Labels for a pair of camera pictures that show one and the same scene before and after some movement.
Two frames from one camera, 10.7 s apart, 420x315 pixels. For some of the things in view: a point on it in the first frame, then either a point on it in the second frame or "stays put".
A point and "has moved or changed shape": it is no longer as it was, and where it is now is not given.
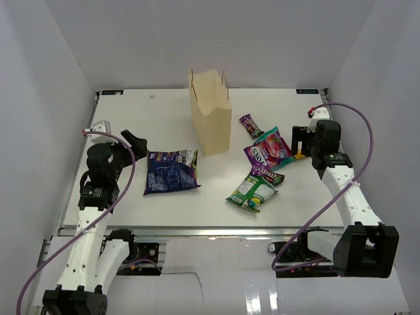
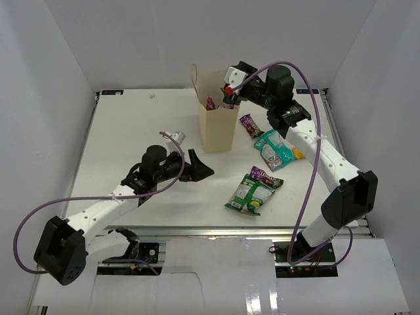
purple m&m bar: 251,126 stays put
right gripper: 300,134 → 235,100
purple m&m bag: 260,167 has moved or changed shape
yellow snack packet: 298,155 stays put
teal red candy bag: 275,149 stays put
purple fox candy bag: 257,156 → 210,104
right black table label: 307,91 stays put
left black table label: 112,92 stays put
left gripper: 138,145 → 196,171
